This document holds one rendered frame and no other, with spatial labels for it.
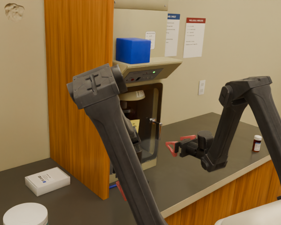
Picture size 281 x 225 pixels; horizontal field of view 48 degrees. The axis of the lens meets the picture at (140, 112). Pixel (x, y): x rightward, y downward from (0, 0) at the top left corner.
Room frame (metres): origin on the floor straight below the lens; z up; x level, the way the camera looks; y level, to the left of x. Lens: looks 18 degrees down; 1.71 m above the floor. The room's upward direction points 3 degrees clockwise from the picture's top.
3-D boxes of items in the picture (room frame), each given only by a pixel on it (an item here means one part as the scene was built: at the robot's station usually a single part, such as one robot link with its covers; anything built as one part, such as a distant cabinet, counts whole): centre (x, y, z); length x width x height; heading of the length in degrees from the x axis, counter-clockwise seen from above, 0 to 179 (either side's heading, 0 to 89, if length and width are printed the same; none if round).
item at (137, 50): (1.26, 0.04, 1.56); 0.10 x 0.10 x 0.09; 42
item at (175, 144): (1.25, -0.16, 1.15); 0.09 x 0.07 x 0.07; 42
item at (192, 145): (1.22, -0.24, 1.16); 0.10 x 0.07 x 0.07; 132
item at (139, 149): (0.92, 0.02, 1.27); 0.07 x 0.06 x 0.07; 9
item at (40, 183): (1.23, 0.40, 0.96); 0.16 x 0.12 x 0.04; 133
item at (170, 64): (1.32, -0.02, 1.46); 0.32 x 0.11 x 0.10; 132
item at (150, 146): (1.36, 0.01, 1.19); 0.30 x 0.01 x 0.40; 132
